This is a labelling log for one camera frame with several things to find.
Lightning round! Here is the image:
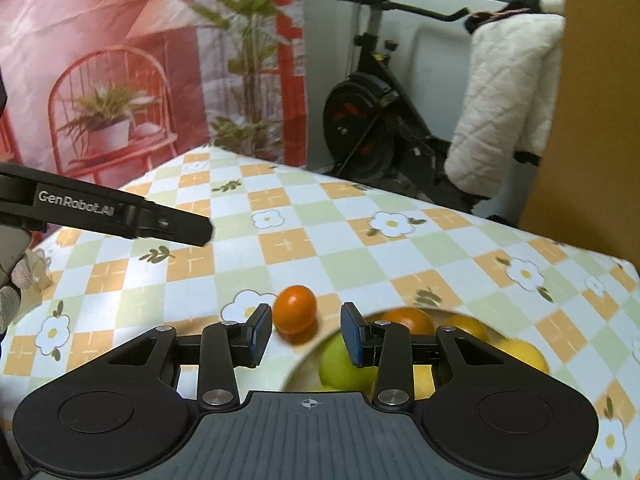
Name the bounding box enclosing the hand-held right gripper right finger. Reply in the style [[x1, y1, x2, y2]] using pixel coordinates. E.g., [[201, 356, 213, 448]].
[[340, 301, 523, 408]]

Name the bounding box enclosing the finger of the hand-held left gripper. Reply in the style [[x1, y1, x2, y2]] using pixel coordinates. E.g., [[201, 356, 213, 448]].
[[142, 200, 215, 247]]

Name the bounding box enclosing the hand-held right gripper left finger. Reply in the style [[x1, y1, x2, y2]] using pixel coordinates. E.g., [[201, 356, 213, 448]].
[[106, 302, 274, 409]]

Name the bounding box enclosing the small glossy orange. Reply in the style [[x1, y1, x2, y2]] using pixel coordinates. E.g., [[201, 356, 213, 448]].
[[272, 285, 317, 335]]

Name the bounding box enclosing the white plate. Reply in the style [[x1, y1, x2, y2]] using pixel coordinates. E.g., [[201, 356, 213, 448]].
[[282, 307, 551, 397]]

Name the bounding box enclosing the yellow lemon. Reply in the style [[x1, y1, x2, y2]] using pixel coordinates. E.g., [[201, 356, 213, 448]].
[[492, 338, 551, 376], [442, 314, 493, 343]]

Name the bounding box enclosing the person's left hand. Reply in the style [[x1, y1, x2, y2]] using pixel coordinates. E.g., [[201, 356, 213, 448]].
[[0, 227, 53, 333]]

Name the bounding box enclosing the checkered floral tablecloth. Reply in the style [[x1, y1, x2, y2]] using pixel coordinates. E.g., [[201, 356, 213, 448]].
[[0, 144, 640, 480]]

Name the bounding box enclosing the printed backdrop cloth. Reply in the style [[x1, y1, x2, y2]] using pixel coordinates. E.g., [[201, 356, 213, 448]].
[[0, 0, 308, 191]]

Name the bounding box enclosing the black exercise bike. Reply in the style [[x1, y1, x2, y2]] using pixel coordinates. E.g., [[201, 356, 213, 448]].
[[320, 0, 516, 226]]

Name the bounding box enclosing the white quilted jacket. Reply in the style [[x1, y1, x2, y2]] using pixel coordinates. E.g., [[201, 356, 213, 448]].
[[444, 0, 566, 198]]

